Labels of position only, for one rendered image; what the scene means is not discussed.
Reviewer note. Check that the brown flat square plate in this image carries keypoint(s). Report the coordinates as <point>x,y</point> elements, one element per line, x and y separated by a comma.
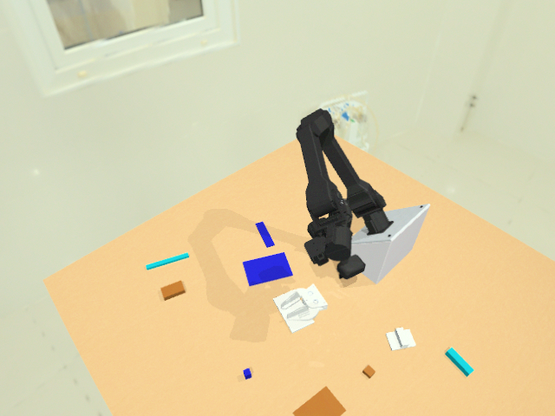
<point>324,403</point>

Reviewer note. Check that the cyan rectangular bar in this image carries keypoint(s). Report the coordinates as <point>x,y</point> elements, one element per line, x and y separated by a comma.
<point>458,361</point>

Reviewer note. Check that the blue flat rectangular plate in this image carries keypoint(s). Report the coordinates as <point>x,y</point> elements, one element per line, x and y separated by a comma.
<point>267,269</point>

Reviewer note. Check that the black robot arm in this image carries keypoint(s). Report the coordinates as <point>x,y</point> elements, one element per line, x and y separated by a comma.
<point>316,136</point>

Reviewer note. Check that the blue flat bar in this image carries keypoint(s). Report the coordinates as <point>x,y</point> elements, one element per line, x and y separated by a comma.
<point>265,234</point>

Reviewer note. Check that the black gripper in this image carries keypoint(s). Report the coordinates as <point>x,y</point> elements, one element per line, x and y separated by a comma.
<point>346,269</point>

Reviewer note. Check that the cyan thin bar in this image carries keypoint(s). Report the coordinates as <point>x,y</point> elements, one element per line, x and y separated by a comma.
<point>167,261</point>

